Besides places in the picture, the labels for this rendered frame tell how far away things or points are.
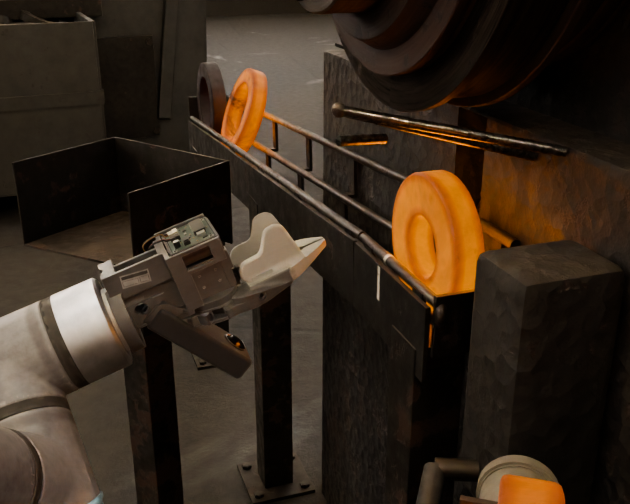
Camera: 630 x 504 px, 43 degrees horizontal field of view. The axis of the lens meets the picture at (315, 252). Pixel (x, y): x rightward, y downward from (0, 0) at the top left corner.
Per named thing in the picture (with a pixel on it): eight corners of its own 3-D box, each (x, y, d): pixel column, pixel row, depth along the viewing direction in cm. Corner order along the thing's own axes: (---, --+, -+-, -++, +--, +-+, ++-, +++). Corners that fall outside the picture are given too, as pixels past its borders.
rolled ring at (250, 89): (214, 161, 174) (228, 165, 175) (243, 142, 157) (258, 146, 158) (229, 83, 177) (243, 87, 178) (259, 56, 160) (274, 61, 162)
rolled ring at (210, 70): (209, 63, 174) (224, 62, 175) (194, 62, 191) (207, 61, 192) (215, 147, 179) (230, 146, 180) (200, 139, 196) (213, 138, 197)
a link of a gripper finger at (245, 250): (310, 199, 77) (223, 237, 75) (327, 251, 80) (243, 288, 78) (300, 190, 80) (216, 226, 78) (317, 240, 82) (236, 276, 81)
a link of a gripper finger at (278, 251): (321, 209, 74) (230, 248, 73) (338, 262, 77) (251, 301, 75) (310, 199, 77) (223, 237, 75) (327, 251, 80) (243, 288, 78)
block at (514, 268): (549, 457, 79) (579, 232, 70) (600, 508, 72) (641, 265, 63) (453, 479, 76) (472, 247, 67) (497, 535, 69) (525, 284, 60)
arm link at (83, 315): (95, 400, 72) (87, 351, 81) (145, 377, 73) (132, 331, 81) (52, 321, 68) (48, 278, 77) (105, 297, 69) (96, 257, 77)
